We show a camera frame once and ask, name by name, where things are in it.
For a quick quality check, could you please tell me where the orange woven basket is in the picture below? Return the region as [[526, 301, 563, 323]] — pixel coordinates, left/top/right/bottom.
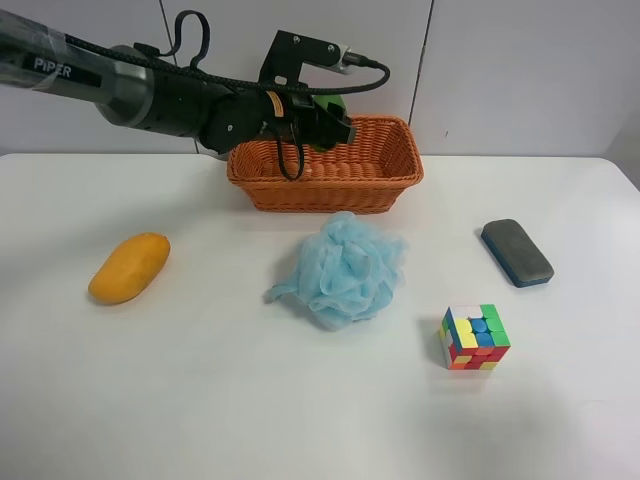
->
[[227, 115, 424, 214]]

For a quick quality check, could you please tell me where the multicoloured puzzle cube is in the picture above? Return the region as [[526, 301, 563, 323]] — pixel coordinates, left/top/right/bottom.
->
[[438, 304, 511, 370]]

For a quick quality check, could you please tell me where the green lemon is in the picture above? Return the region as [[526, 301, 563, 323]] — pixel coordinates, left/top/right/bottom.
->
[[311, 95, 351, 152]]

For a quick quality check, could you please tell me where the yellow mango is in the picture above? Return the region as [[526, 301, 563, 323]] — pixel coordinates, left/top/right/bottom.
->
[[88, 233, 171, 305]]

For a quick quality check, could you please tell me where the blue mesh bath sponge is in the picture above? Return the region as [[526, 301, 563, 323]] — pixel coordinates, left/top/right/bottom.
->
[[266, 211, 407, 331]]

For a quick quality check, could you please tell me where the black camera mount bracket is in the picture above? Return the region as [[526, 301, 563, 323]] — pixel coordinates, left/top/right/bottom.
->
[[256, 30, 350, 95]]

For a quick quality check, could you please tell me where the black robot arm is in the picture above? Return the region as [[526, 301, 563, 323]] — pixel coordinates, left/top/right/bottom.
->
[[1, 11, 356, 154]]

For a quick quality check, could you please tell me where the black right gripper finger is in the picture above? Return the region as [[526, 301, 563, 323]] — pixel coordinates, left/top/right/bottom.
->
[[312, 104, 355, 148]]

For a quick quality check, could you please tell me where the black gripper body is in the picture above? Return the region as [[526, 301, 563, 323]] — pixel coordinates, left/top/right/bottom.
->
[[202, 90, 320, 154]]

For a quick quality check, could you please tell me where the grey whiteboard eraser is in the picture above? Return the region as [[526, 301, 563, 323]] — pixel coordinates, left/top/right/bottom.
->
[[481, 219, 555, 288]]

